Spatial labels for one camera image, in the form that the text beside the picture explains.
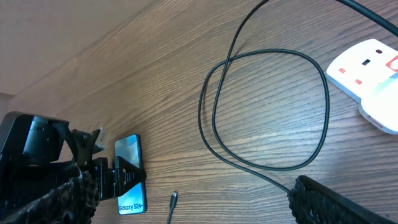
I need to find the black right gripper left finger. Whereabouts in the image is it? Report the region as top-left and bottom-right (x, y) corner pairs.
(1, 171), (100, 224)

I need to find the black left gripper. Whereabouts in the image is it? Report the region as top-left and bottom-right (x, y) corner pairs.
(1, 129), (146, 212)

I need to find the black USB charging cable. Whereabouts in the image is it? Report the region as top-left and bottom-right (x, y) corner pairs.
(165, 0), (398, 224)

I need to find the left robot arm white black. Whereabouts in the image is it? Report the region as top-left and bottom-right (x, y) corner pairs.
(1, 111), (146, 213)

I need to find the white charger plug adapter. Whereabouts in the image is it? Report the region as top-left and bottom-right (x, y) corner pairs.
(359, 73), (397, 135)

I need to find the white power strip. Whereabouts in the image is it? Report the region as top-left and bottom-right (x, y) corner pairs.
(326, 39), (397, 102)

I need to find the blue-screen Samsung Galaxy smartphone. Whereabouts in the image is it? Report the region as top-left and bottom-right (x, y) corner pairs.
(114, 134), (147, 215)

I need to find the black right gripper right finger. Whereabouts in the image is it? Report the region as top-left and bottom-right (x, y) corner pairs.
(287, 175), (396, 224)

